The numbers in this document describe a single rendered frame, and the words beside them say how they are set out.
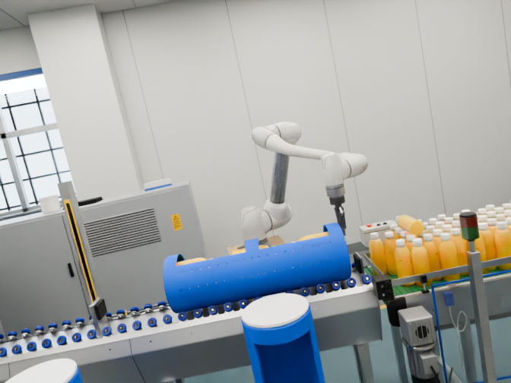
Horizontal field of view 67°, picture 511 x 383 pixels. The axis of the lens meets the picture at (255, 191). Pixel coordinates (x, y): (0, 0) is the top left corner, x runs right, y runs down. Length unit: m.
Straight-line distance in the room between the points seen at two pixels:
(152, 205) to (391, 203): 3.12
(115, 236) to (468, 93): 4.58
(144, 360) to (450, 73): 4.88
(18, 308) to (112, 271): 0.83
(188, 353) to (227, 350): 0.19
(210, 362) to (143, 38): 3.71
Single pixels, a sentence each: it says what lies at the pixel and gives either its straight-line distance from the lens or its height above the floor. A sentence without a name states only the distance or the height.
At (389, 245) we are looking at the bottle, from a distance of 2.09.
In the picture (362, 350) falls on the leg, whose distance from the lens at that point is 2.13.
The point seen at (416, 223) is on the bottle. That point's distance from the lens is 2.01.
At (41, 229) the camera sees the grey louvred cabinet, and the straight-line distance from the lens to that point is 3.72.
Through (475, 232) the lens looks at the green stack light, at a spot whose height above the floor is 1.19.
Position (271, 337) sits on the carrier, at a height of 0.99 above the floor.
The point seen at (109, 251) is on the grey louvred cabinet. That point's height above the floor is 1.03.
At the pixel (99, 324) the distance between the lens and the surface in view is 2.20.
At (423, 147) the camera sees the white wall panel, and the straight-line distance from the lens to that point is 5.47.
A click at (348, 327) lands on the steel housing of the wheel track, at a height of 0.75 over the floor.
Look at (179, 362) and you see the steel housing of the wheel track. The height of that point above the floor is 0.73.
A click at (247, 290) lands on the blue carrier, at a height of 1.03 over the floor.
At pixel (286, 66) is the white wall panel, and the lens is 4.89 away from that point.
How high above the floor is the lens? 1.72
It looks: 8 degrees down
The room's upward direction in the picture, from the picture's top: 12 degrees counter-clockwise
